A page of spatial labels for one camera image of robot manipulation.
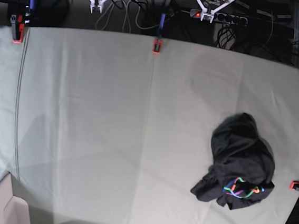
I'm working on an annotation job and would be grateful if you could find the light green table cloth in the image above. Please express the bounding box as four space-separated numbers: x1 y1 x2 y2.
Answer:
0 26 299 224

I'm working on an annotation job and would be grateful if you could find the red black clamp left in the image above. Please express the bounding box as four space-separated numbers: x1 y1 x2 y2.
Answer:
10 14 24 44

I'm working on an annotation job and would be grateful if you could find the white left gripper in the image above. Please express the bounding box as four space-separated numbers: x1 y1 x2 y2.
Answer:
191 0 235 23

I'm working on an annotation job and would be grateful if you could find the black power strip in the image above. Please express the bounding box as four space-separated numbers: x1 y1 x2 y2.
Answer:
189 8 249 26

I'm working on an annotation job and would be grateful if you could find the red black clamp middle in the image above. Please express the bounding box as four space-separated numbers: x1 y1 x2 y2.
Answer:
152 38 162 54

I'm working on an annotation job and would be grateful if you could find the white cable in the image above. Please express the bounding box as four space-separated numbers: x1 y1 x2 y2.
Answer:
94 0 161 35

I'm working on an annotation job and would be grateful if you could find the black t-shirt with colourful print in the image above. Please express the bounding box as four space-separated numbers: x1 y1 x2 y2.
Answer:
190 113 275 210

